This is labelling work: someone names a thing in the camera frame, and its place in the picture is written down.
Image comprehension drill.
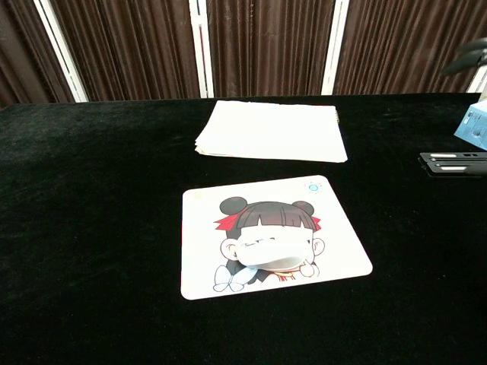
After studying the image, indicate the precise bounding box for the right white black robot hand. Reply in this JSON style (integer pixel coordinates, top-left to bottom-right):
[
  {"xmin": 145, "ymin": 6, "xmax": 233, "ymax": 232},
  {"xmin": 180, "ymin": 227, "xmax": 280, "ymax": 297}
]
[{"xmin": 441, "ymin": 37, "xmax": 487, "ymax": 76}]

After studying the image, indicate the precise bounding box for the black velvet table cloth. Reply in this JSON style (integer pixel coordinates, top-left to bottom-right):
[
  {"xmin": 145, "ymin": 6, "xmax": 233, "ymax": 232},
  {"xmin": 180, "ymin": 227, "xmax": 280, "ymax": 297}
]
[{"xmin": 0, "ymin": 92, "xmax": 487, "ymax": 365}]

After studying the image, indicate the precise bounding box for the white computer mouse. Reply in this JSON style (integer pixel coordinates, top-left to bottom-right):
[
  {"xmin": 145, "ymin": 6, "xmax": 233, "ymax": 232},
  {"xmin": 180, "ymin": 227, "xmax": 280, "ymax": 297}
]
[{"xmin": 236, "ymin": 230, "xmax": 310, "ymax": 271}]

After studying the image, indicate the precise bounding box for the black folding laptop stand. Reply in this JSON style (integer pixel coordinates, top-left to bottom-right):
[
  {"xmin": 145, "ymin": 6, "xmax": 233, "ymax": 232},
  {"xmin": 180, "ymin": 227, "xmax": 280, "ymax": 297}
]
[{"xmin": 418, "ymin": 151, "xmax": 487, "ymax": 179}]

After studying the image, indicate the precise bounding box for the cartoon girl mouse pad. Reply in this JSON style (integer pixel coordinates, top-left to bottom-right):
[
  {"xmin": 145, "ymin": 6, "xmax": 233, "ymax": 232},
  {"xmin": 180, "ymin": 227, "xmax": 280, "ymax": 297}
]
[{"xmin": 180, "ymin": 174, "xmax": 374, "ymax": 301}]

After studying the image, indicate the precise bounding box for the white folded cloth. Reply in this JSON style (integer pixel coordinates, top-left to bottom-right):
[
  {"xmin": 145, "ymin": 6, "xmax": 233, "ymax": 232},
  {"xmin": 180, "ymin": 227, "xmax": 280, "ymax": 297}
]
[{"xmin": 193, "ymin": 99, "xmax": 349, "ymax": 164}]

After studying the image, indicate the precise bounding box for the light blue cube box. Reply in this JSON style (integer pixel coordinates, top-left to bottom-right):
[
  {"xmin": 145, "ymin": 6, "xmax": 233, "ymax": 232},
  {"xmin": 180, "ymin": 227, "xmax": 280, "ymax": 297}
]
[{"xmin": 453, "ymin": 100, "xmax": 487, "ymax": 151}]

